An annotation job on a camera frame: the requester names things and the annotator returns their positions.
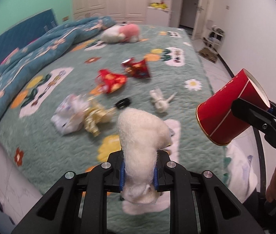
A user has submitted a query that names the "white cotton wool ball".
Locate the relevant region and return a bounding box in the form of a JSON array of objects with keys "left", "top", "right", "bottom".
[{"left": 117, "top": 107, "right": 172, "bottom": 204}]

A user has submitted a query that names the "red cylindrical paper tube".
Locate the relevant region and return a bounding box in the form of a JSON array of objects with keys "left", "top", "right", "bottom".
[{"left": 196, "top": 69, "right": 270, "bottom": 146}]

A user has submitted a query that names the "red snack wrapper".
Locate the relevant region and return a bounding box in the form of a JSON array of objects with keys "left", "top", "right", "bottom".
[{"left": 121, "top": 58, "right": 151, "bottom": 79}]

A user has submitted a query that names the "crumpled cream yellow wrapper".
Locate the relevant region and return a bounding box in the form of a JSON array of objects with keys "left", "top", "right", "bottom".
[{"left": 83, "top": 97, "right": 116, "bottom": 137}]

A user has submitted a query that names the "black hair scrunchie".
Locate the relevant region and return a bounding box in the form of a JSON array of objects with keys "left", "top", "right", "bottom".
[{"left": 114, "top": 98, "right": 131, "bottom": 110}]

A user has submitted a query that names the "crumpled clear plastic bag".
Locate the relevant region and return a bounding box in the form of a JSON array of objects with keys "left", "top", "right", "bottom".
[{"left": 51, "top": 94, "right": 90, "bottom": 135}]

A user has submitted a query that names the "white coiled shoelace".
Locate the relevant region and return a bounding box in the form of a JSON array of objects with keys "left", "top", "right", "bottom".
[{"left": 149, "top": 88, "right": 177, "bottom": 113}]

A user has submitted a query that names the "brown door mat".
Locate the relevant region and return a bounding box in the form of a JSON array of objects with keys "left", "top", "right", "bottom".
[{"left": 198, "top": 47, "right": 218, "bottom": 63}]

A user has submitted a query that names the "red gold fabric pouch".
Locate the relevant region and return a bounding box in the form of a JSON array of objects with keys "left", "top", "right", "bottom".
[{"left": 95, "top": 69, "right": 127, "bottom": 94}]

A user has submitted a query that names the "white shoe rack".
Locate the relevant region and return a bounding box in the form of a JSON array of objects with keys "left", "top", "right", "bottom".
[{"left": 205, "top": 25, "right": 225, "bottom": 54}]

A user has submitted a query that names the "pink white plush toy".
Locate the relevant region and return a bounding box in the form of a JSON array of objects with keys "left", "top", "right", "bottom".
[{"left": 100, "top": 24, "right": 141, "bottom": 44}]

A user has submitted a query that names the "white door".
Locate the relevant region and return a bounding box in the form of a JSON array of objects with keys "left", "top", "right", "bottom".
[{"left": 191, "top": 0, "right": 213, "bottom": 40}]

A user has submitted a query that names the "blue floral quilt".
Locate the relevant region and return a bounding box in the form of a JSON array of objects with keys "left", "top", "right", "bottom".
[{"left": 0, "top": 16, "right": 116, "bottom": 119}]

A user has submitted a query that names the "yellow item on shelf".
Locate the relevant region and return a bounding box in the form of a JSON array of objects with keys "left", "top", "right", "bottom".
[{"left": 149, "top": 2, "right": 168, "bottom": 10}]

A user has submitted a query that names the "blue quilted headboard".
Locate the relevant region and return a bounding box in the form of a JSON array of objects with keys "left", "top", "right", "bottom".
[{"left": 0, "top": 9, "right": 58, "bottom": 62}]

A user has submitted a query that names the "white wardrobe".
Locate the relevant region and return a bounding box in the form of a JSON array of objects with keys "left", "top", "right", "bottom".
[{"left": 73, "top": 0, "right": 171, "bottom": 27}]

